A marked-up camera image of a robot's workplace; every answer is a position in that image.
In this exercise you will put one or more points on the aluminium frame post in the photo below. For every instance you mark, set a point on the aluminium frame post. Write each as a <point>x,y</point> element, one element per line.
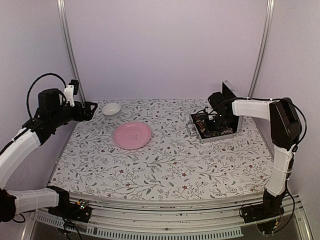
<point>267,25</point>
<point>62,12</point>

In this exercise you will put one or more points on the white bowl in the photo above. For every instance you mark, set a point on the white bowl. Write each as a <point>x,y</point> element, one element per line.
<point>111,109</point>

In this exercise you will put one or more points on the front aluminium rail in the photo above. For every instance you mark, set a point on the front aluminium rail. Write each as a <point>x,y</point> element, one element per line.
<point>205,219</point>

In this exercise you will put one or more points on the aluminium poker case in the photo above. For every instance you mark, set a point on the aluminium poker case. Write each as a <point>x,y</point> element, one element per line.
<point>196,126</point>

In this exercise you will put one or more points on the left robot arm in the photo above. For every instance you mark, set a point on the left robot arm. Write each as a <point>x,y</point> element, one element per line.
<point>56,108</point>

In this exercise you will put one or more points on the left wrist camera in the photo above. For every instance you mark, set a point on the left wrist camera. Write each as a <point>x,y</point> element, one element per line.
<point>70,91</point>

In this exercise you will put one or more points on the right aluminium frame post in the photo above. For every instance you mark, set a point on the right aluminium frame post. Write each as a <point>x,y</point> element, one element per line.
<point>267,25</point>

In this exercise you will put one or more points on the pink plate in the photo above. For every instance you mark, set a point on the pink plate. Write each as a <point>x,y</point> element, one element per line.
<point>132,135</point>

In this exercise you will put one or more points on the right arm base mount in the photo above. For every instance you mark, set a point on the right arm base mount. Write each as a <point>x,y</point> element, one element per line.
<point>271,217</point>

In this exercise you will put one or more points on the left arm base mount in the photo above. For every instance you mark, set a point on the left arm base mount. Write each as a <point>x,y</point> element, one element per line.
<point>79,211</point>

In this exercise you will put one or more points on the left aluminium frame post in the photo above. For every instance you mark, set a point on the left aluminium frame post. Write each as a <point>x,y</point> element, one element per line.
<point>62,12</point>

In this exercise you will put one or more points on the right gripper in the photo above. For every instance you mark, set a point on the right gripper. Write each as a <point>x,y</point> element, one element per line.
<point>210,128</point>

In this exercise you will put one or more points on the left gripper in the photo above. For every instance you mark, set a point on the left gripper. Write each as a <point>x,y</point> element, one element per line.
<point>81,116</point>

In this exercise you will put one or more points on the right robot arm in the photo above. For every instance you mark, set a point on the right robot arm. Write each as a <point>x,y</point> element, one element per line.
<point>286,132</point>

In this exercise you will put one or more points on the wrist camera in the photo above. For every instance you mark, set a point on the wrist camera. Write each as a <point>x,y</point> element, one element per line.
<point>70,91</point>
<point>220,103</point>

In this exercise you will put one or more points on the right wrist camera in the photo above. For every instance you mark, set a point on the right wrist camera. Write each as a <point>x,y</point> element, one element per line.
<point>220,103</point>

